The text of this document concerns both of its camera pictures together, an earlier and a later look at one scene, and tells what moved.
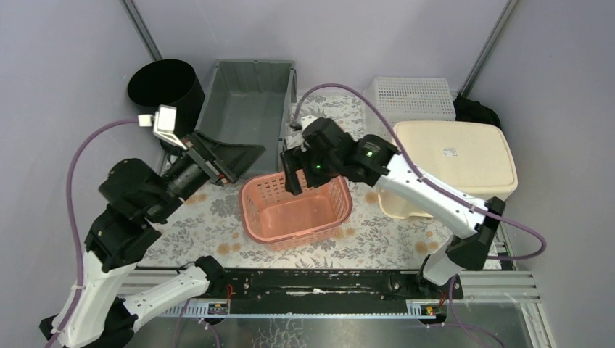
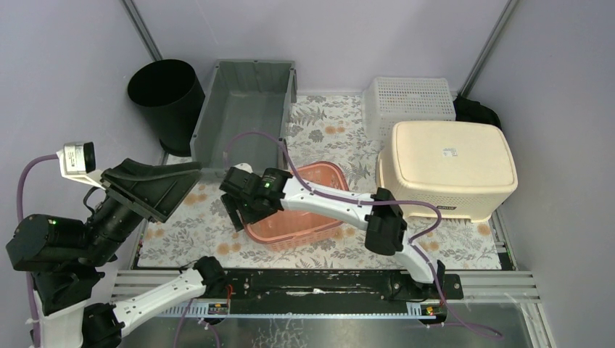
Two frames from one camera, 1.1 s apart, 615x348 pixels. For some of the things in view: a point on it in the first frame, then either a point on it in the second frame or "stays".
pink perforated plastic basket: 279,220 stays
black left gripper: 206,157 to 133,196
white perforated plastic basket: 407,99 stays
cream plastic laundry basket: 473,160 stays
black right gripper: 289,158 to 230,204
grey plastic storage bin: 246,114 stays
